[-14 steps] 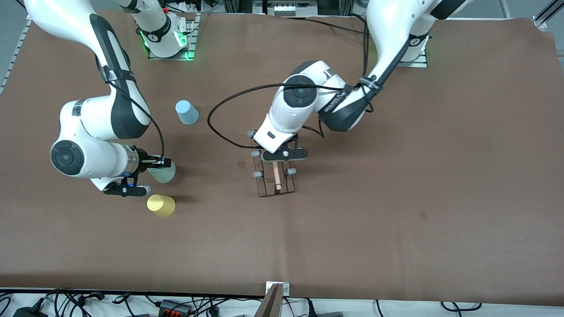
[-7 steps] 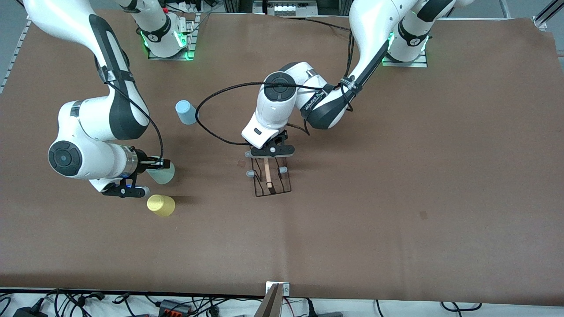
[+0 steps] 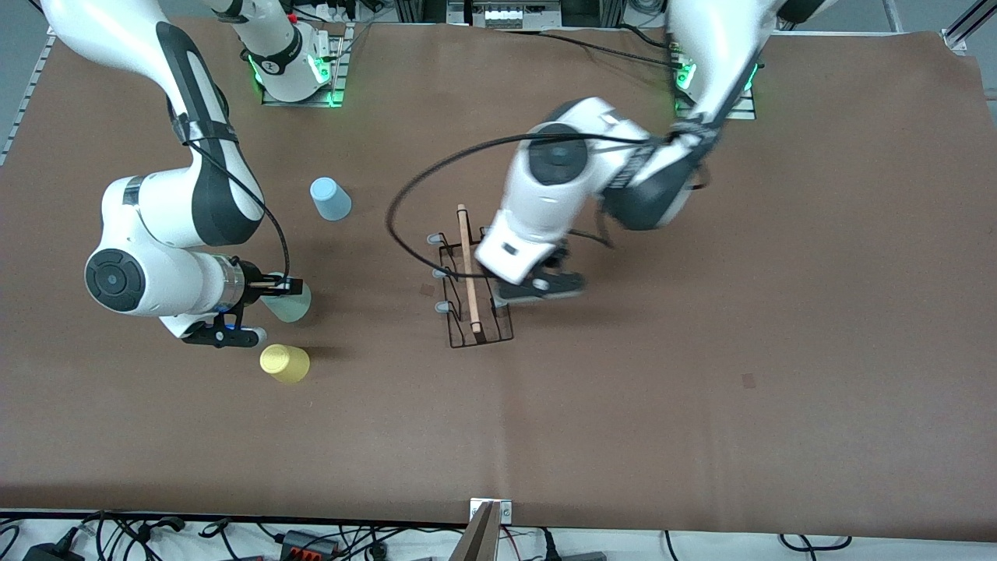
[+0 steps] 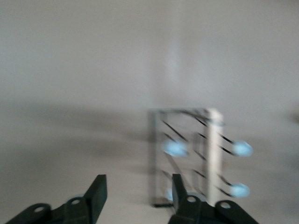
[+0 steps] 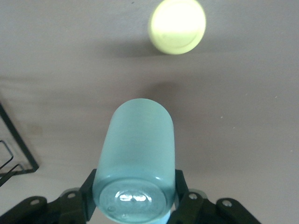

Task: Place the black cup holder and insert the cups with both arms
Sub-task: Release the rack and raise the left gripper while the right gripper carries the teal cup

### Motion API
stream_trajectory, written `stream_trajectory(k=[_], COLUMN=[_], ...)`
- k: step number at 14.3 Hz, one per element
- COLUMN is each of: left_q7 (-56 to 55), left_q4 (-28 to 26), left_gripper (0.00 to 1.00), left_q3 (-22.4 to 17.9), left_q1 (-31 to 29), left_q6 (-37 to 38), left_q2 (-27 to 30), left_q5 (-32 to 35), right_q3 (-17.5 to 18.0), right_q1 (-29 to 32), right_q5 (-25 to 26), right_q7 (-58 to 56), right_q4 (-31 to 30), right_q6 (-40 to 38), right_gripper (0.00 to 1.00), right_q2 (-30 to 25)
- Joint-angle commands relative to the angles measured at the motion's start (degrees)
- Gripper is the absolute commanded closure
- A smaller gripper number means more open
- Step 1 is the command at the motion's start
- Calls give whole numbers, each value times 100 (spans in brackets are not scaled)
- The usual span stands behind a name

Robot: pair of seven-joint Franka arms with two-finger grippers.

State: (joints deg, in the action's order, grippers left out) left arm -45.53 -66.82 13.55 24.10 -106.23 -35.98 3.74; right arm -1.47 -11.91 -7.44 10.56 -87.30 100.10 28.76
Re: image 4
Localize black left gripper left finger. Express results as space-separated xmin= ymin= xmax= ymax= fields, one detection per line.
xmin=4 ymin=174 xmax=108 ymax=224

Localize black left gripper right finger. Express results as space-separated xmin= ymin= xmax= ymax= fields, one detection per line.
xmin=169 ymin=174 xmax=257 ymax=224

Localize black wire cup holder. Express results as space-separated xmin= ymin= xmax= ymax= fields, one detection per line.
xmin=147 ymin=107 xmax=254 ymax=209

